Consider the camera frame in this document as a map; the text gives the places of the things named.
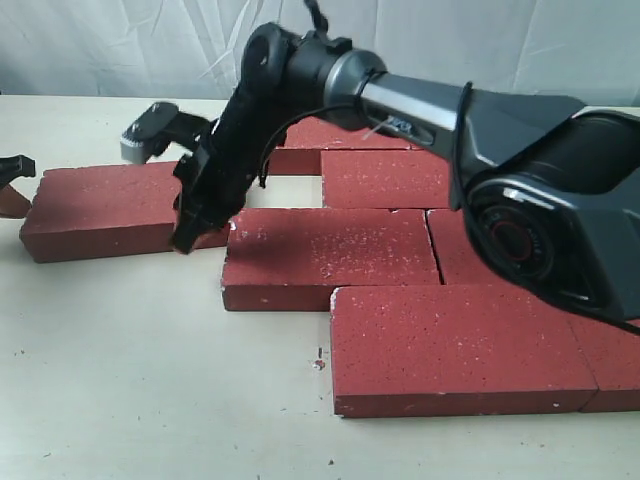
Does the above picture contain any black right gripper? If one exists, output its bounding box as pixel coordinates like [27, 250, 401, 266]
[171, 88, 280, 253]

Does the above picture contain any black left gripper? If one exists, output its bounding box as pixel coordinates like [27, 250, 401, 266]
[0, 154, 36, 218]

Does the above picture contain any red brick with white scuffs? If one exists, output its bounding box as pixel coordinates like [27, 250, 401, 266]
[221, 208, 440, 312]

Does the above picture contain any right robot arm black grey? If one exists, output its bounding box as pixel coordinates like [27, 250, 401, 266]
[171, 23, 639, 332]

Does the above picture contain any red brick back row left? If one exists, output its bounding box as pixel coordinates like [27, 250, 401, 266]
[268, 117, 414, 175]

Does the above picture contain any white wrinkled backdrop cloth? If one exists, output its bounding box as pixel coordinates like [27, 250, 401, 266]
[1, 1, 639, 106]

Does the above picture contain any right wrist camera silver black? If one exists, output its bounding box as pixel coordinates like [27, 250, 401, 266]
[120, 101, 210, 165]

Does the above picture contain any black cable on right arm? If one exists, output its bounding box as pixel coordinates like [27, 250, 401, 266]
[257, 0, 640, 331]

